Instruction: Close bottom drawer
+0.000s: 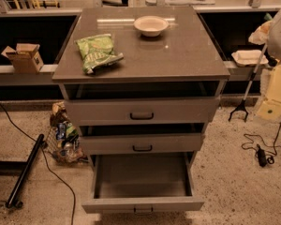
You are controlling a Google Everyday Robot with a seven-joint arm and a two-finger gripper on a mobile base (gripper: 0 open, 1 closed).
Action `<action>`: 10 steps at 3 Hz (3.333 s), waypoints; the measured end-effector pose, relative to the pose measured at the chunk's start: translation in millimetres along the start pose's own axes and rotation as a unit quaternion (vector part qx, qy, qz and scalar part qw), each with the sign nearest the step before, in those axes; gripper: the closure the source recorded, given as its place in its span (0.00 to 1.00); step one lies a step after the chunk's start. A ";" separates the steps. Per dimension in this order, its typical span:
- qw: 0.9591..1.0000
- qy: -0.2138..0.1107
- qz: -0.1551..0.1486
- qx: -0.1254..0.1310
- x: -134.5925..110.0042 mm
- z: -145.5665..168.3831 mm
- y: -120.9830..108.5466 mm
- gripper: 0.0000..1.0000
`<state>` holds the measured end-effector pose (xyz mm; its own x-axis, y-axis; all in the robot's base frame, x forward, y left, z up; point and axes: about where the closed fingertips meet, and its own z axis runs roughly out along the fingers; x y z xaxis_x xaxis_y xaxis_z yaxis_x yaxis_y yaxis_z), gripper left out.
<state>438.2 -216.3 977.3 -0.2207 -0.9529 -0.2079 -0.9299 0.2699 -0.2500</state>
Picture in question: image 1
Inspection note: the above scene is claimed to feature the grey bottom drawer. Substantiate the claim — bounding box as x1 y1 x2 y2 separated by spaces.
82 152 203 215

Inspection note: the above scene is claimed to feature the grey drawer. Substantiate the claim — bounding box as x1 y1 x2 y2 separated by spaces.
82 152 203 215
65 97 219 126
80 123 205 155

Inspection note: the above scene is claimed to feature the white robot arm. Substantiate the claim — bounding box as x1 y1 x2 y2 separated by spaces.
248 9 281 120

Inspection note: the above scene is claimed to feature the grey drawer cabinet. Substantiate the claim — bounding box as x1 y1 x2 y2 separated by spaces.
52 5 231 161

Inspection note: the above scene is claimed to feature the grey top drawer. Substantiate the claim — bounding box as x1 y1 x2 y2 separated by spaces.
65 97 219 126

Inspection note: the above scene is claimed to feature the grey middle drawer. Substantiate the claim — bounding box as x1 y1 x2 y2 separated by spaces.
80 123 205 155

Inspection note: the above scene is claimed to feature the green chip bag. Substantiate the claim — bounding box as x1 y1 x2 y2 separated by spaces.
75 34 124 74

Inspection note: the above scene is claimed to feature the white paper bowl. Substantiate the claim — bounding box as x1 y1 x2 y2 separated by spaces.
134 16 169 38

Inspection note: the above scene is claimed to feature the grabber reacher tool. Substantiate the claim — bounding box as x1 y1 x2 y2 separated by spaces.
229 44 268 121

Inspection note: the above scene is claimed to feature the white takeout container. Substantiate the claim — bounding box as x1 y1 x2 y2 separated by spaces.
231 50 261 67

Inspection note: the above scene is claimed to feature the brown cardboard box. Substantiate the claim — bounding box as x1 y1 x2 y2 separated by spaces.
1 43 44 74

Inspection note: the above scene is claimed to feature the black metal pole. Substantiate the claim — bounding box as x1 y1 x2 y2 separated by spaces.
5 134 44 209

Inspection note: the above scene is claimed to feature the wire basket of trash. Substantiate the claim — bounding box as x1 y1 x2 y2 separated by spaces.
45 101 88 163

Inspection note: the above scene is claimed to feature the black floor cable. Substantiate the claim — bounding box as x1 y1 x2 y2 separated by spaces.
0 89 77 225

